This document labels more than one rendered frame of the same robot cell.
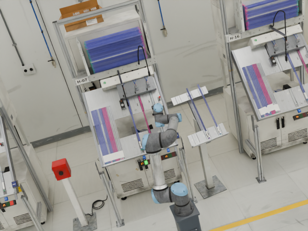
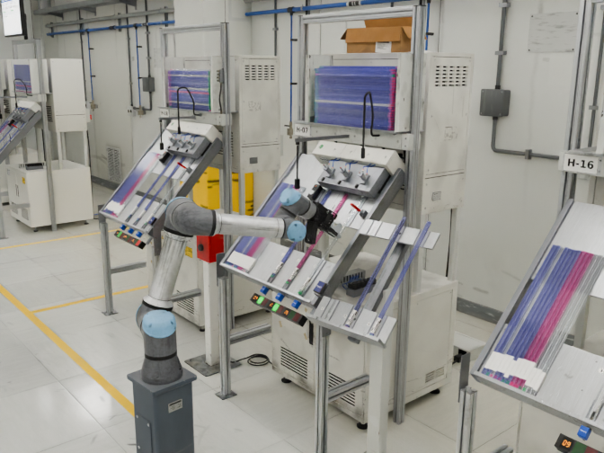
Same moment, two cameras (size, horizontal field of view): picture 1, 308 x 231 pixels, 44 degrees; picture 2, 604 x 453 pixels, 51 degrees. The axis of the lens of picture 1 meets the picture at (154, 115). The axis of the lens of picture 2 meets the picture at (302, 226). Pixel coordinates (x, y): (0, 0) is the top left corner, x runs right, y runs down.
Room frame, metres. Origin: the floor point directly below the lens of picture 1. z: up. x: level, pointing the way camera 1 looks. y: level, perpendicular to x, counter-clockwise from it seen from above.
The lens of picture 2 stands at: (1.31, -2.06, 1.64)
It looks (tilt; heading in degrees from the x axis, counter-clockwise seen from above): 14 degrees down; 54
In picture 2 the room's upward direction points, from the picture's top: 1 degrees clockwise
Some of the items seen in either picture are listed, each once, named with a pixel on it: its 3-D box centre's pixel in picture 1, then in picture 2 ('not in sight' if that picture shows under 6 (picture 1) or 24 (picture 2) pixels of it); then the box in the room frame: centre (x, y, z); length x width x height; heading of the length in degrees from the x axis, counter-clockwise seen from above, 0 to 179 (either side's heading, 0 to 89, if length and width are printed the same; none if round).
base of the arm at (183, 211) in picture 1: (183, 204); (161, 362); (2.15, -0.04, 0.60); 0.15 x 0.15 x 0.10
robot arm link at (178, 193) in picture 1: (178, 193); (159, 332); (2.15, -0.04, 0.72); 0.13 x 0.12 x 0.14; 77
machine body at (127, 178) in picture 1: (139, 152); (360, 332); (3.38, 0.25, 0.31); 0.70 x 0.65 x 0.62; 94
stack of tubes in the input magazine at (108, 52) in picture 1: (116, 50); (359, 96); (3.26, 0.18, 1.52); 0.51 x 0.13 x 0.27; 94
